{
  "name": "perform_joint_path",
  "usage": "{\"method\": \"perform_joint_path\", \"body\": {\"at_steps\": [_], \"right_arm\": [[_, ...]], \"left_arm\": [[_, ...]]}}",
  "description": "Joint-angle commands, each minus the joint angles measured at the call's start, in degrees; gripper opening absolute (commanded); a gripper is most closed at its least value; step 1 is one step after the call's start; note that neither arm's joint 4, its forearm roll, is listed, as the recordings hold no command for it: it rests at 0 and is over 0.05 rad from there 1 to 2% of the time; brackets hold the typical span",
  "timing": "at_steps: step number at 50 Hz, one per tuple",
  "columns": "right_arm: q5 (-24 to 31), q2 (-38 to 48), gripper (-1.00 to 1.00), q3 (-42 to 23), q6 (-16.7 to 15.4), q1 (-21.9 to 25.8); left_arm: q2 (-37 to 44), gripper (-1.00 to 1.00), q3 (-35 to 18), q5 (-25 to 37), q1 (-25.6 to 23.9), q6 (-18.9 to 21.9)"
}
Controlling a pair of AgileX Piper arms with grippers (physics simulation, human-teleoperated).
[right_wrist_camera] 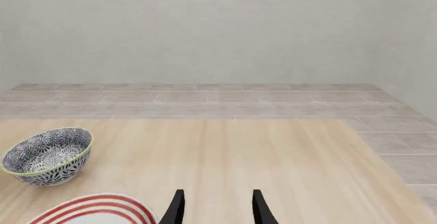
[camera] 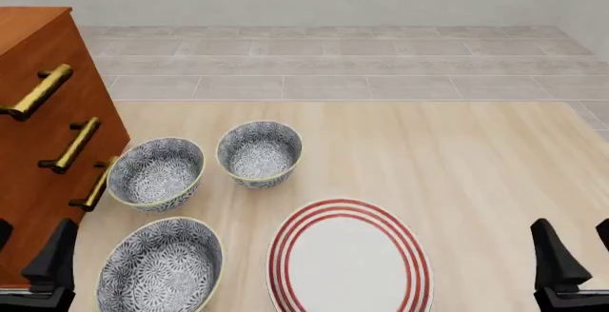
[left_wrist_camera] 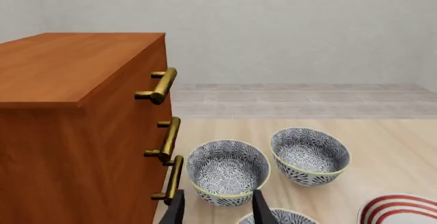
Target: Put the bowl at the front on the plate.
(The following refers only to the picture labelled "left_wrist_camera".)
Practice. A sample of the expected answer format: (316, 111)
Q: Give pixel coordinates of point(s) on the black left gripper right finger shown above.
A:
(262, 211)

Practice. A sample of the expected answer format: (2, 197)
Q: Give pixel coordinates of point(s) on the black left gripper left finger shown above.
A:
(175, 210)

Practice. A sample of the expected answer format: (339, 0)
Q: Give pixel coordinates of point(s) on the patterned black white bowl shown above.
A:
(290, 217)
(309, 156)
(227, 171)

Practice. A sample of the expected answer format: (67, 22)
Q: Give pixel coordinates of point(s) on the white plate with red rings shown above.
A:
(399, 210)

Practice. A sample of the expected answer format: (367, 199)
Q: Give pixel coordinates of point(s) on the wooden cabinet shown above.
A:
(68, 121)

